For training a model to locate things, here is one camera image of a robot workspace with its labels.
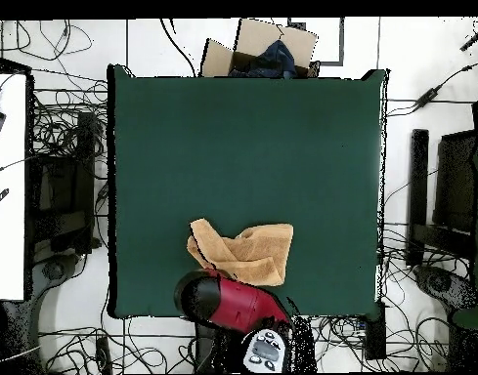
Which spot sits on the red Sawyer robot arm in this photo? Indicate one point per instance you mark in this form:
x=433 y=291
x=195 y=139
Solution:
x=242 y=304

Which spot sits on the open cardboard box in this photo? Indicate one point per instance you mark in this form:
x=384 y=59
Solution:
x=262 y=35

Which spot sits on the small black box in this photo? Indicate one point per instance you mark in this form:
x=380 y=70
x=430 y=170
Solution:
x=375 y=336

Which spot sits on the dark green table cloth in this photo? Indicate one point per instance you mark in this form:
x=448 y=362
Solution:
x=223 y=136

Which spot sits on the tan terry towel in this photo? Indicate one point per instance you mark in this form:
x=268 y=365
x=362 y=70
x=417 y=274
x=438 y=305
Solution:
x=258 y=250

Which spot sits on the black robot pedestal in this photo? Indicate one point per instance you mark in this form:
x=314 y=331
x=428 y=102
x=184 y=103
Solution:
x=203 y=343

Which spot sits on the black power adapter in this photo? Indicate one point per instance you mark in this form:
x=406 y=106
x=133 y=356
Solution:
x=427 y=97

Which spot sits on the black floor equipment lump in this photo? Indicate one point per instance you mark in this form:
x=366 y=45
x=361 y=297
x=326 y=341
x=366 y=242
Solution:
x=54 y=269
x=442 y=283

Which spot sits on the white desk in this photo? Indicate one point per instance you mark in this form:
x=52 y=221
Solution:
x=8 y=234

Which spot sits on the black metal stand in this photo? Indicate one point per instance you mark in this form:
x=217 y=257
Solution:
x=418 y=175
x=84 y=175

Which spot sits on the black rod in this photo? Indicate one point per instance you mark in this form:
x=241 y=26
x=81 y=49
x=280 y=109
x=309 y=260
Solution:
x=475 y=38

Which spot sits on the dark blue garment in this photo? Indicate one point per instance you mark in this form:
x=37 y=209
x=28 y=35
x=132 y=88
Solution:
x=275 y=58

